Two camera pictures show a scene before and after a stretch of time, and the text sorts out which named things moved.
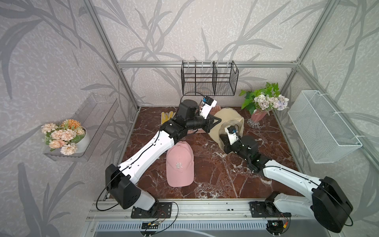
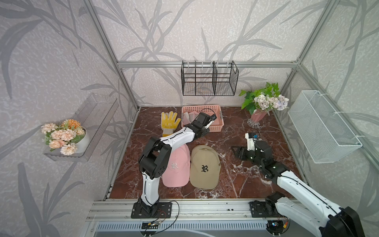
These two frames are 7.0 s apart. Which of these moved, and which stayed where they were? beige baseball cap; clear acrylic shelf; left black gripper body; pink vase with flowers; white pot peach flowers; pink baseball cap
Moved: left black gripper body; beige baseball cap
Stayed: pink baseball cap; white pot peach flowers; pink vase with flowers; clear acrylic shelf
